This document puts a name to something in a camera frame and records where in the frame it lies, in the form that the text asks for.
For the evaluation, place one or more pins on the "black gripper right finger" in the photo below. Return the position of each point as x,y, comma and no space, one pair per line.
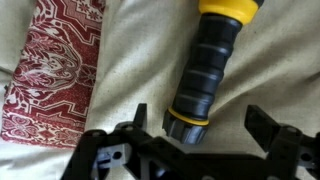
290,150

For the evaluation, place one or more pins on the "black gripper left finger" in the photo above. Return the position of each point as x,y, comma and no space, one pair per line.
133,156

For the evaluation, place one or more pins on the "black and yellow torch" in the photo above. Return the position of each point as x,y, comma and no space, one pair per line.
206,73

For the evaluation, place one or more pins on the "red patterned cloth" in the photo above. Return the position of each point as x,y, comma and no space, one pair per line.
56,76

